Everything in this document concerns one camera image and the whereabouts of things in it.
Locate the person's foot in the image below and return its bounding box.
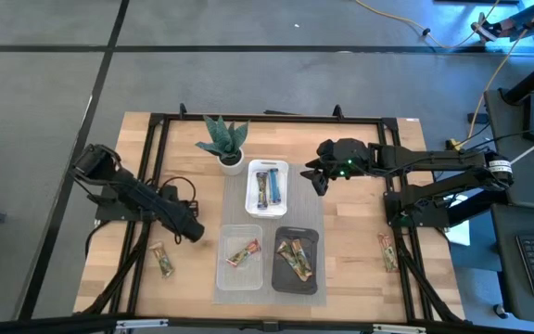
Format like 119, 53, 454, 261
470, 11, 504, 44

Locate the black diagonal desk beam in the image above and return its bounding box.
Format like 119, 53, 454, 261
501, 45, 534, 106

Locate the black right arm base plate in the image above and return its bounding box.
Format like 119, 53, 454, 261
384, 185, 451, 229

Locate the red granola bar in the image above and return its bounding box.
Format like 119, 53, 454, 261
225, 238, 262, 268

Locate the dark blue granola bar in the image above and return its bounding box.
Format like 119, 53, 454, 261
255, 171, 270, 210

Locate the silver metal bracket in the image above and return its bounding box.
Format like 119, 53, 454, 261
371, 323, 428, 334
115, 318, 170, 331

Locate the light blue granola bar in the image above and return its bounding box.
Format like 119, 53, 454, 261
267, 168, 282, 206

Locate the black aluminium table frame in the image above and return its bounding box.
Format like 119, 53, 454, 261
74, 102, 467, 326

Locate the yellow extension cable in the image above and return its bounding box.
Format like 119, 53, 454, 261
353, 0, 534, 152

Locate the person's leg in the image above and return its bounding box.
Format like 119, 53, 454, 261
498, 0, 534, 38

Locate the black plastic bin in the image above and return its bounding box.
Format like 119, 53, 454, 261
271, 225, 320, 296

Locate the black looped gripper cable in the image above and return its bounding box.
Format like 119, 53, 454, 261
159, 175, 197, 205

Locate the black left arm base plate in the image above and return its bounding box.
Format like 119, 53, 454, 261
94, 185, 162, 223

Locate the black power cable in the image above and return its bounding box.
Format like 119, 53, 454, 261
451, 123, 534, 154

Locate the white plastic bin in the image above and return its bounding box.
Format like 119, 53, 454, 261
244, 159, 290, 220

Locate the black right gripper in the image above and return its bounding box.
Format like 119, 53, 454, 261
299, 137, 373, 197

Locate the white round plant pot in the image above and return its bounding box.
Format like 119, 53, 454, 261
217, 148, 246, 176

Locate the grey woven placemat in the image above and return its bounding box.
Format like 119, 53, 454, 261
210, 162, 327, 307

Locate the green artificial succulent plant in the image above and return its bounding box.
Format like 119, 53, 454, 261
195, 114, 251, 161

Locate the clear plastic bin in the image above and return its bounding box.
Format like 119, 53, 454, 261
215, 224, 264, 292

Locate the grey desk with keyboard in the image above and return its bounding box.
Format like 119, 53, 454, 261
491, 203, 534, 326

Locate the grey desk with device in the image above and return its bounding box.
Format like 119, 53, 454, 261
483, 87, 534, 212

